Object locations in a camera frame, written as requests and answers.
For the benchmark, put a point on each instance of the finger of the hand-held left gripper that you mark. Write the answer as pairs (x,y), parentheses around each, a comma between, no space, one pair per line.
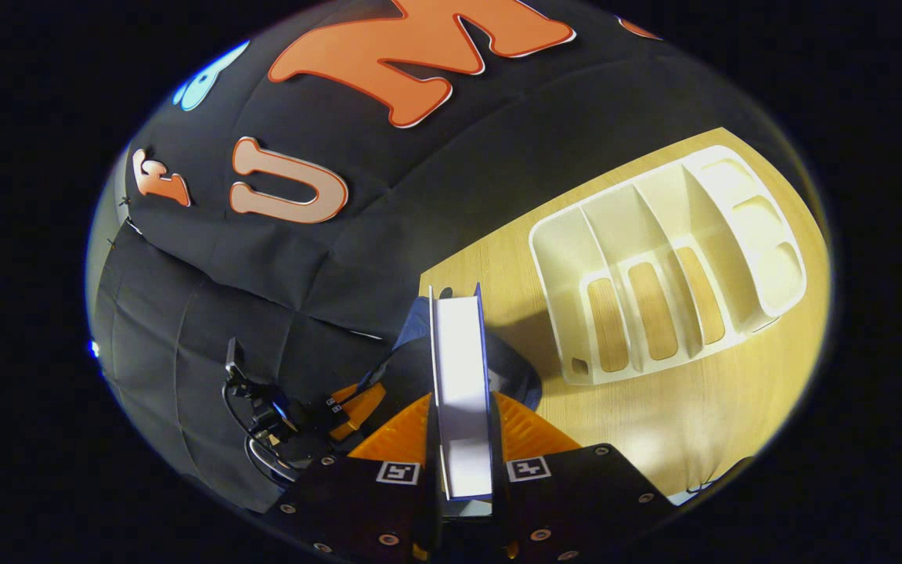
(365,403)

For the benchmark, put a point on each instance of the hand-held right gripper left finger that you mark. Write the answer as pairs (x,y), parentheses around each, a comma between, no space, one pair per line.
(357,509)

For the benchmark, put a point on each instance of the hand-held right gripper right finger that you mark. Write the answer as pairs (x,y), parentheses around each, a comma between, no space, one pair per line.
(576,501)

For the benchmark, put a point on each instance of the dark blue cover book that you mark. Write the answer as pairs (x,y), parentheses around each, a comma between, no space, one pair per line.
(463,392)

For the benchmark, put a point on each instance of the blue schoolbag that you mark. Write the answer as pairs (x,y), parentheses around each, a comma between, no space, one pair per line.
(517,376)

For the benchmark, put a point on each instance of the white plastic bookshelf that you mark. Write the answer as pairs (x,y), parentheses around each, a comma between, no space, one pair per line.
(568,251)

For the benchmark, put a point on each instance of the black backdrop cloth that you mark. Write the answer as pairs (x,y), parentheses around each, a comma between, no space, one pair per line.
(420,196)

